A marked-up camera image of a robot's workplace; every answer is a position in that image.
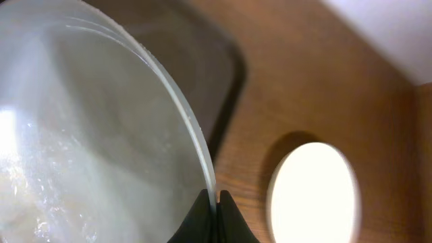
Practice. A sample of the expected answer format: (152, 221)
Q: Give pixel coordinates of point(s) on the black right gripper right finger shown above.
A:
(231, 226)

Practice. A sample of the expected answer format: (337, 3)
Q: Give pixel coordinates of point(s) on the light grey plate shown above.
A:
(98, 143)

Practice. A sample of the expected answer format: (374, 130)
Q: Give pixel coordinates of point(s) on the cream white plate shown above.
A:
(313, 196)

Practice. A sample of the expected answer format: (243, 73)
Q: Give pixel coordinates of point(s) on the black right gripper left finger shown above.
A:
(197, 225)

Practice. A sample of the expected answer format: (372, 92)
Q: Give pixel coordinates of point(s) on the dark brown serving tray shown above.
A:
(204, 61)

